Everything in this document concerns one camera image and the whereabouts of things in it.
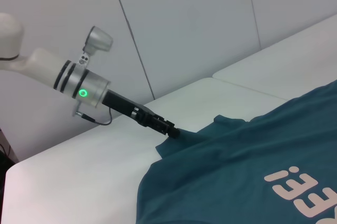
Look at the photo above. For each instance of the teal FREE! print T-shirt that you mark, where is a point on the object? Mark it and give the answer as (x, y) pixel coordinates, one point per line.
(237, 168)

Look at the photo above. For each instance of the black equipment beside table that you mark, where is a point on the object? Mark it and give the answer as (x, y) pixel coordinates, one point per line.
(3, 160)

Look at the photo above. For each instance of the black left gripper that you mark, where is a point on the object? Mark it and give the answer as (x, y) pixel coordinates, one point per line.
(126, 106)

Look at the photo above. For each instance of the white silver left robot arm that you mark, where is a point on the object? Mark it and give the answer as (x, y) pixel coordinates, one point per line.
(39, 63)

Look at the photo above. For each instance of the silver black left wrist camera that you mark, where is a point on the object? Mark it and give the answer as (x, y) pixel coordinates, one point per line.
(98, 40)

